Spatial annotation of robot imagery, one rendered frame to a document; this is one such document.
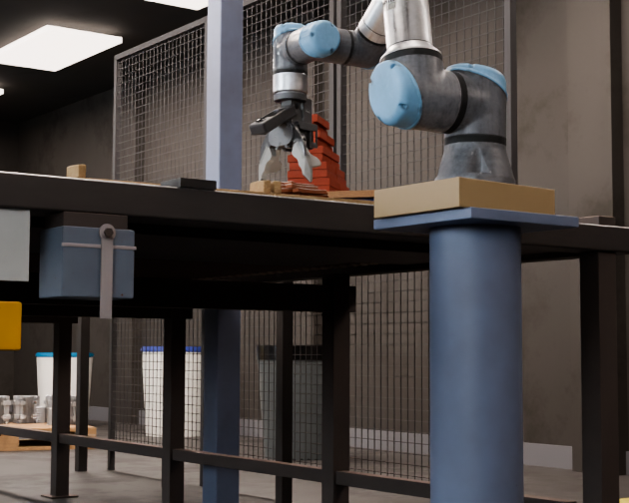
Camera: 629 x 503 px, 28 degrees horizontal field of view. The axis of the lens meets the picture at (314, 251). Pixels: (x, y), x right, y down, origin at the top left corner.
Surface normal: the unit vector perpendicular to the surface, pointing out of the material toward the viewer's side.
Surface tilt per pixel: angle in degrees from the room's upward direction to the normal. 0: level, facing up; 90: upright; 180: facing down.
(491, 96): 90
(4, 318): 90
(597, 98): 90
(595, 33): 90
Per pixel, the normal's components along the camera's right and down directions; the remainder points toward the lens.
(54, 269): -0.82, -0.05
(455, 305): -0.53, -0.07
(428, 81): 0.44, -0.29
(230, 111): 0.58, -0.07
